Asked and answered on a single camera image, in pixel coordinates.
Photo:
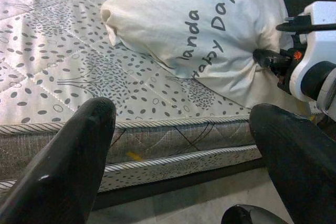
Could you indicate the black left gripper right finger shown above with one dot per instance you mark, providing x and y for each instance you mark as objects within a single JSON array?
[{"x": 304, "y": 171}]

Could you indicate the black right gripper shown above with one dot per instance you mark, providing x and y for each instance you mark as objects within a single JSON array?
[{"x": 286, "y": 77}]

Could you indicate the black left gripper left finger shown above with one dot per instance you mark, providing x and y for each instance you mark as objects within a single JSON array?
[{"x": 52, "y": 171}]

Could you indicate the white pillow with grey lettering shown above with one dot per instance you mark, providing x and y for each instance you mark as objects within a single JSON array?
[{"x": 170, "y": 11}]

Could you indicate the grey patterned quilted mattress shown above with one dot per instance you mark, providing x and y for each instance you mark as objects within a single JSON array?
[{"x": 52, "y": 51}]

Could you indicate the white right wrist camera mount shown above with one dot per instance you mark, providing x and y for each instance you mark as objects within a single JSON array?
[{"x": 323, "y": 16}]

